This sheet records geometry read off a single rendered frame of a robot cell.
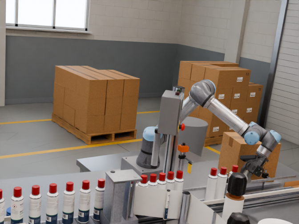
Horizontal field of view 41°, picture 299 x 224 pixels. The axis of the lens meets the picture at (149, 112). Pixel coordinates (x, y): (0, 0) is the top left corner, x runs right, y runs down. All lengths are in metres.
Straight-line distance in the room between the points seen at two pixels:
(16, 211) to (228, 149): 1.46
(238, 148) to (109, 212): 1.08
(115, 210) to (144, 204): 0.19
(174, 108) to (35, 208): 0.78
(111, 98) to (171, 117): 3.64
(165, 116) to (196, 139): 2.77
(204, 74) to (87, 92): 1.74
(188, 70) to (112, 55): 2.32
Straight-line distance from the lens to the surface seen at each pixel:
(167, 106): 1.94
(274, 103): 7.12
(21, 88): 7.41
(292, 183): 2.86
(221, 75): 5.79
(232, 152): 2.67
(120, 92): 5.61
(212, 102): 2.27
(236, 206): 1.93
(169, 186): 2.06
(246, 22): 7.61
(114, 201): 1.78
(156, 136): 2.04
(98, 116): 5.51
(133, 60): 8.34
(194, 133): 4.65
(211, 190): 2.21
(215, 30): 8.13
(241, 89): 6.21
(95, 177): 2.53
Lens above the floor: 1.87
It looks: 14 degrees down
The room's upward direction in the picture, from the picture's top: 6 degrees clockwise
